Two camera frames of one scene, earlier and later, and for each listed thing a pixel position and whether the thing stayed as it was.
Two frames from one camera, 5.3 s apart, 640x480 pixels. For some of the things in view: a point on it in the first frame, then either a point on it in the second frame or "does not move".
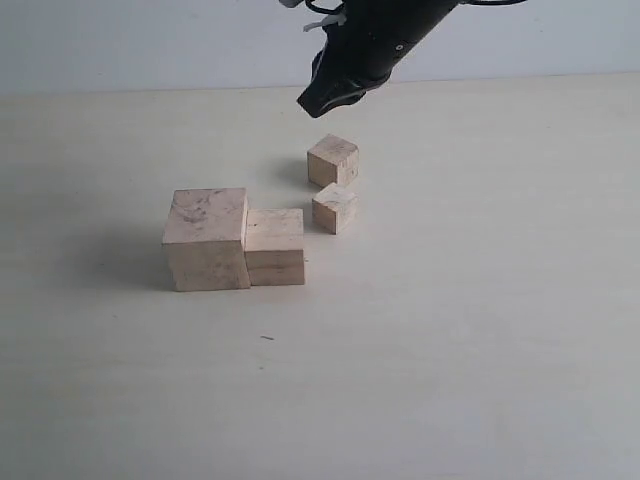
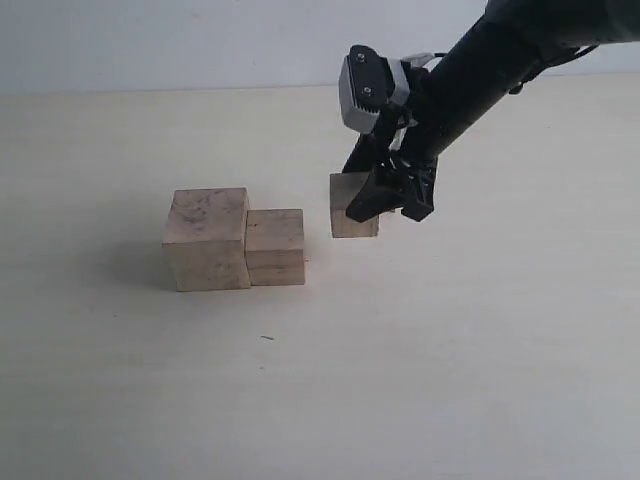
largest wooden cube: [204, 233] does not move
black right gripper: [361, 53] to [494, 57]
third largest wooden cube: [332, 159] to [343, 188]
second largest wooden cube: [275, 247] does not move
